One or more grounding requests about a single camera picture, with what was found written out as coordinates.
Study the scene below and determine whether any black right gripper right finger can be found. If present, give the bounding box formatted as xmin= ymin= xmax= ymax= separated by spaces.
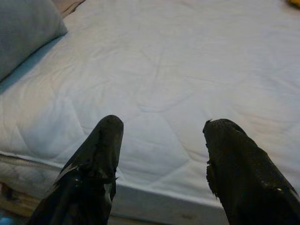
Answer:
xmin=202 ymin=118 xmax=300 ymax=225

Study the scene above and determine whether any light blue pillow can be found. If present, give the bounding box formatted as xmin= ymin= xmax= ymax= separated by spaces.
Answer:
xmin=0 ymin=0 xmax=68 ymax=82

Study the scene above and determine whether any white quilted mattress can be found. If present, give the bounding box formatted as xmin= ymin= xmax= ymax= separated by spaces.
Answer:
xmin=0 ymin=0 xmax=300 ymax=225

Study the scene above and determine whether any wooden bed frame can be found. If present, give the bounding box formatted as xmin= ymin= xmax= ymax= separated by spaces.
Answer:
xmin=0 ymin=184 xmax=51 ymax=220

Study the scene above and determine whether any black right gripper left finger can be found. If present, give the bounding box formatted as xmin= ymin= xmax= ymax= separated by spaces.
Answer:
xmin=28 ymin=114 xmax=124 ymax=225

